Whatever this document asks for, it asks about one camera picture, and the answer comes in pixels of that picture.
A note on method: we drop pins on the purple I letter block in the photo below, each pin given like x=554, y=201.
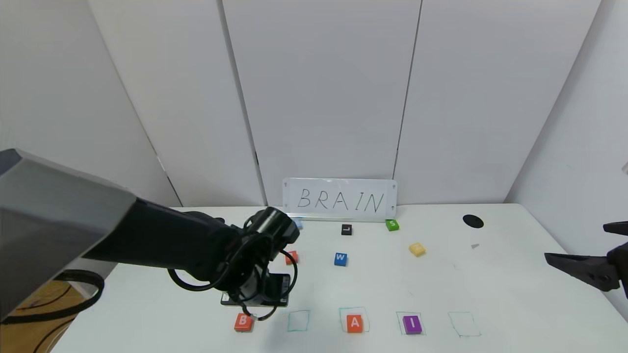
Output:
x=412, y=324

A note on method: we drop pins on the white BRAIN sign board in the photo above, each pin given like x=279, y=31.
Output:
x=339, y=200

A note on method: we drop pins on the orange R letter block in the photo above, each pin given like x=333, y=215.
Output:
x=293, y=258

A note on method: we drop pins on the orange B letter block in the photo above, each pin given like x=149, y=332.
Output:
x=243, y=322

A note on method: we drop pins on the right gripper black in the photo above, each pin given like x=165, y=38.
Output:
x=621, y=267

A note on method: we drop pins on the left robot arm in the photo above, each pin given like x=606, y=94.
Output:
x=162, y=235

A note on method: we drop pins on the blue W letter block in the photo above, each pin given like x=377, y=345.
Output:
x=341, y=259

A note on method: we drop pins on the orange A letter block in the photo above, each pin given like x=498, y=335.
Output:
x=355, y=323

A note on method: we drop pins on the green S letter block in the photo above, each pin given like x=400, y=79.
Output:
x=392, y=225

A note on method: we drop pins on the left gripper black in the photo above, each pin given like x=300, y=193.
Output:
x=269, y=293

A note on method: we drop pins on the black L letter block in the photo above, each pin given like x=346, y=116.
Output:
x=347, y=230

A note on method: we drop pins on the black round table grommet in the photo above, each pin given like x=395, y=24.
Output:
x=473, y=221

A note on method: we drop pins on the yellow N letter block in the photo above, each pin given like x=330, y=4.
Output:
x=417, y=249

